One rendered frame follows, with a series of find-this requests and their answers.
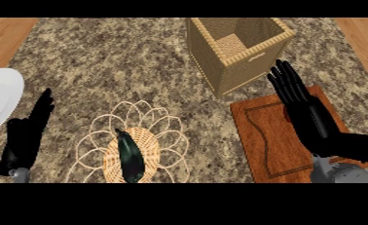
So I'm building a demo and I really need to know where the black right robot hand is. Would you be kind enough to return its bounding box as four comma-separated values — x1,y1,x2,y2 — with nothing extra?
267,58,368,164

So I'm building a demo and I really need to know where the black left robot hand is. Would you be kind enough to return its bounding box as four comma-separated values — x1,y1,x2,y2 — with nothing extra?
0,88,57,177

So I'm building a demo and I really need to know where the brown wooden cutting board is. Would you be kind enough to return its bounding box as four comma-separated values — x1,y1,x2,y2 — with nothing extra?
230,84,368,184

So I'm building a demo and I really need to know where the tall square wicker basket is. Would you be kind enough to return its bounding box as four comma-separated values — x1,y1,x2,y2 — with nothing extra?
185,18,298,99

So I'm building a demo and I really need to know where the white round plate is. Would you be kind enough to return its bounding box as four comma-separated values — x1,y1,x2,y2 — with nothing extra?
0,67,27,127

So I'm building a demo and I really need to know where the dark green eggplant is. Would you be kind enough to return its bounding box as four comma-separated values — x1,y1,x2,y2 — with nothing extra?
114,128,147,184

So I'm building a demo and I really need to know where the flower-shaped wicker placemat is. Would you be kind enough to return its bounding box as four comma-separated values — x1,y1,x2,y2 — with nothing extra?
64,99,191,184

